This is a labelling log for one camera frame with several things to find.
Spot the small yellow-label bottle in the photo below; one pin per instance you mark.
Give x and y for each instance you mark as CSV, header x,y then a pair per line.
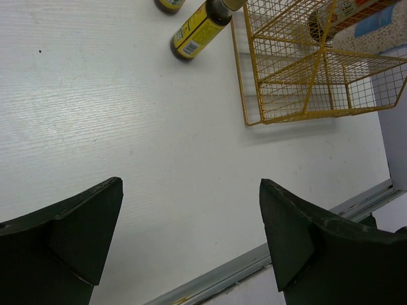
x,y
170,7
202,27

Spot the white granule jar silver lid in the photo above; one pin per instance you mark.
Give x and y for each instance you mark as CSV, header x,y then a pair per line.
x,y
377,34

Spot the yellow wire rack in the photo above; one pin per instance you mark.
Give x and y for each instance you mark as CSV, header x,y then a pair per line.
x,y
285,76

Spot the dark sauce bottle red label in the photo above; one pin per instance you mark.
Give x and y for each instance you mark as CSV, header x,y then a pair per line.
x,y
330,18

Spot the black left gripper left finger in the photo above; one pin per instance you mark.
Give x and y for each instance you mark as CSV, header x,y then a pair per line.
x,y
57,254

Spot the front small yellow-label bottle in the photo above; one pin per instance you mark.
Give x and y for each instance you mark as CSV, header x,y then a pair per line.
x,y
202,27

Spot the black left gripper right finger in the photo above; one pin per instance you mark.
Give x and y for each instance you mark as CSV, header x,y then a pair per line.
x,y
319,257

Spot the rear small yellow-label bottle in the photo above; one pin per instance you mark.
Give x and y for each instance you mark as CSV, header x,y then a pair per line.
x,y
170,7

